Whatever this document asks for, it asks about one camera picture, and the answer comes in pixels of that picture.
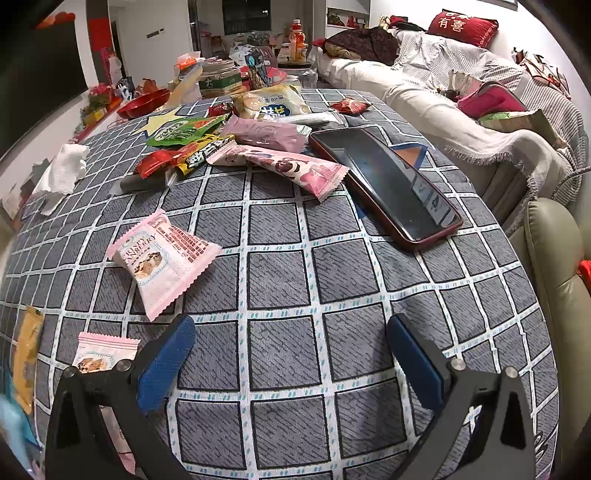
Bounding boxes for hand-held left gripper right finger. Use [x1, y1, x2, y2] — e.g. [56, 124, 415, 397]
[387, 314, 536, 480]

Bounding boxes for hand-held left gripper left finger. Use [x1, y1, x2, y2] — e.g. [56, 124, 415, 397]
[45, 315, 197, 480]

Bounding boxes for small pink snack packet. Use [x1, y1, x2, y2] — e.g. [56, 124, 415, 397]
[76, 332, 141, 374]

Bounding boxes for large pink snack packet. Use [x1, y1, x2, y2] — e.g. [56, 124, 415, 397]
[106, 209, 223, 322]

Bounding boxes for checked grey tablecloth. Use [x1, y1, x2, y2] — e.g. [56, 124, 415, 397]
[0, 88, 561, 480]

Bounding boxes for light blue packet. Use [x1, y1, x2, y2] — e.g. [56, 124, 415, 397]
[0, 369, 42, 467]

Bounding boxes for beige leather sofa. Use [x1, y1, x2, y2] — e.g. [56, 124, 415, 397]
[508, 198, 591, 462]

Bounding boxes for smartphone in red case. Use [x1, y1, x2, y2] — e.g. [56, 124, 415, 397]
[308, 128, 464, 252]

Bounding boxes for dark silver wrapper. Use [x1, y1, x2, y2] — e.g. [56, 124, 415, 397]
[120, 168, 178, 195]

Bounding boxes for red snack packet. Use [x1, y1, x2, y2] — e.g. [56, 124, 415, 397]
[135, 150, 188, 178]

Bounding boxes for yellow and black snack packet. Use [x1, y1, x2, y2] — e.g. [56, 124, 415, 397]
[173, 134, 236, 177]

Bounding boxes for white tissue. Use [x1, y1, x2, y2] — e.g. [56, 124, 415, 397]
[32, 144, 90, 215]

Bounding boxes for long pink snack packet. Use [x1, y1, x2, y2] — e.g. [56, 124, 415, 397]
[206, 143, 350, 202]

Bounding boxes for green snack packet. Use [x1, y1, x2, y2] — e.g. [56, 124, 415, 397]
[148, 115, 229, 148]

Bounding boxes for mauve snack packet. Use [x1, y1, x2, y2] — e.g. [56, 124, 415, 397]
[221, 115, 311, 153]

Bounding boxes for red bowl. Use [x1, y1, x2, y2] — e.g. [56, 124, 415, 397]
[117, 89, 171, 120]

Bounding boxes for silver snack packet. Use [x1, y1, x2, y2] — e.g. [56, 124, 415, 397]
[272, 112, 345, 130]

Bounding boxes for small red patterned packet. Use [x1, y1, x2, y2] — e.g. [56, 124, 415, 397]
[330, 97, 372, 114]

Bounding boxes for red flowers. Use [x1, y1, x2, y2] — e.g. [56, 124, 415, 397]
[81, 83, 116, 125]

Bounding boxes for clear plastic packet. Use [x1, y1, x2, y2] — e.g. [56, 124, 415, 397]
[166, 62, 204, 109]

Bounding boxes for white bread bag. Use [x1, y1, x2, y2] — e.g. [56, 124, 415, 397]
[231, 84, 312, 121]

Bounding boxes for white sofa throw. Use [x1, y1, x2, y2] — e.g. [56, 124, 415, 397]
[318, 28, 578, 204]

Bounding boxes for jar with green label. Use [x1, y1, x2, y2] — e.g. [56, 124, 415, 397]
[199, 60, 243, 99]

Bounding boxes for black snack bag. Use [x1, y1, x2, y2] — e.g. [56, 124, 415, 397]
[245, 48, 271, 90]

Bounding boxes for black television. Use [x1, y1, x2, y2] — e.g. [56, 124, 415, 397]
[0, 18, 88, 153]

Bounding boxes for patterned cushion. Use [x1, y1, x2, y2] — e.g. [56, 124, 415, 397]
[512, 46, 573, 100]

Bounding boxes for dark brown blanket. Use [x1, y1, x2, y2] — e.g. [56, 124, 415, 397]
[323, 27, 400, 66]

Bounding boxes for red pillow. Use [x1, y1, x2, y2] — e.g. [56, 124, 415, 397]
[427, 9, 499, 47]

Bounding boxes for orange juice bottle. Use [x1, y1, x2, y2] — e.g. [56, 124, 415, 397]
[288, 18, 309, 63]

